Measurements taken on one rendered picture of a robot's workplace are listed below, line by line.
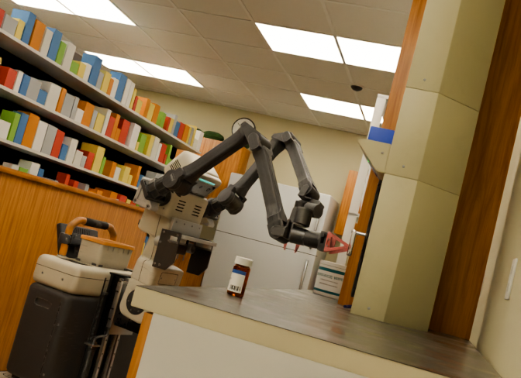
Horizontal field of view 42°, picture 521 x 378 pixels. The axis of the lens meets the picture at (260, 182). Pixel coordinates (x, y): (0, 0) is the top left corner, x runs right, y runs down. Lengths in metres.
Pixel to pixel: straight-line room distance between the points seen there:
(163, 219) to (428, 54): 1.28
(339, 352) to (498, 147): 1.61
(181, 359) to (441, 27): 1.53
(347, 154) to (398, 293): 5.81
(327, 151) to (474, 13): 5.70
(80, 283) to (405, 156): 1.44
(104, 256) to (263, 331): 1.89
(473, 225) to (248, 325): 1.52
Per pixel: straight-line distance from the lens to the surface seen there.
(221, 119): 8.44
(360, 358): 1.23
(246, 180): 3.07
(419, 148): 2.31
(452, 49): 2.41
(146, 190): 2.76
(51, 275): 3.01
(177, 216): 2.91
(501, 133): 2.71
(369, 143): 2.32
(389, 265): 2.26
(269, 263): 7.33
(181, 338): 1.30
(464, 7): 2.47
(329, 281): 2.99
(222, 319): 1.27
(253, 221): 7.40
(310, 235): 2.33
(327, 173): 8.01
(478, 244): 2.64
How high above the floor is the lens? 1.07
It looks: 5 degrees up
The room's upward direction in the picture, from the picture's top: 15 degrees clockwise
